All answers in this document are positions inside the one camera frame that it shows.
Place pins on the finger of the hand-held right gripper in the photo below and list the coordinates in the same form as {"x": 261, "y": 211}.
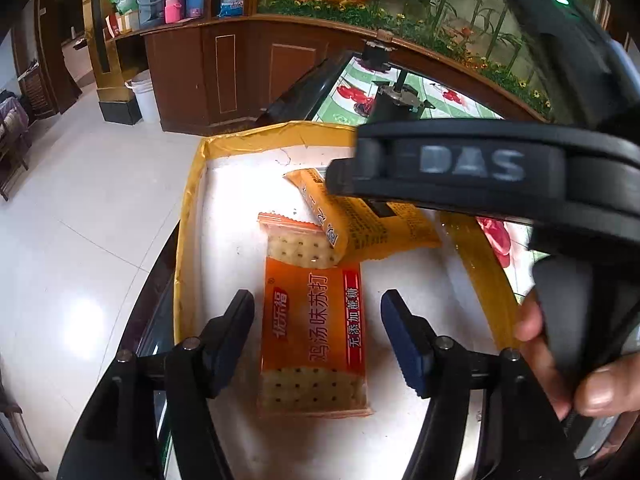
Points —
{"x": 384, "y": 208}
{"x": 355, "y": 177}

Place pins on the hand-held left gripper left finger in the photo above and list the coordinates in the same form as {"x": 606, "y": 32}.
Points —
{"x": 232, "y": 352}

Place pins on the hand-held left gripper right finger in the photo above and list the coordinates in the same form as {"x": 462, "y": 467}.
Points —
{"x": 405, "y": 347}

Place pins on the yellow snack packet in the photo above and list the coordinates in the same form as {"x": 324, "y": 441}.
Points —
{"x": 370, "y": 232}

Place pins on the orange cracker packet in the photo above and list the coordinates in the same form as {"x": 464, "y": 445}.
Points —
{"x": 310, "y": 330}

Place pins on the person's right hand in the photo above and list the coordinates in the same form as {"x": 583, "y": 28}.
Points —
{"x": 545, "y": 360}

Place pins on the small black device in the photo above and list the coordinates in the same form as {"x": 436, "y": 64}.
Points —
{"x": 375, "y": 55}
{"x": 392, "y": 107}

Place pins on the green floral tablecloth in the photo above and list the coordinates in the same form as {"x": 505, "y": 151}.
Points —
{"x": 440, "y": 87}

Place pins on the wooden cabinet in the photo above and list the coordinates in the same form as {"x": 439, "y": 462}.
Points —
{"x": 240, "y": 75}

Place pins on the white bucket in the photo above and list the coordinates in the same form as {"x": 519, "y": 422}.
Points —
{"x": 145, "y": 100}

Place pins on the pink bottle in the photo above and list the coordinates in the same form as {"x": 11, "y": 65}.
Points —
{"x": 172, "y": 10}

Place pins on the gold pillar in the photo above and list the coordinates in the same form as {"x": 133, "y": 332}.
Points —
{"x": 107, "y": 80}

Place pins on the grey-blue thermos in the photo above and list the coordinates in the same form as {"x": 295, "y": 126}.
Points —
{"x": 150, "y": 2}

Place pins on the red and white boxes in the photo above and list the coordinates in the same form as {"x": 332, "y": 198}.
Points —
{"x": 120, "y": 22}

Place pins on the green bag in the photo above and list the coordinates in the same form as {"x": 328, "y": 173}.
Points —
{"x": 122, "y": 0}

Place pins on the wicker basket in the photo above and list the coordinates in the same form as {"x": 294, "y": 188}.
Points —
{"x": 35, "y": 90}

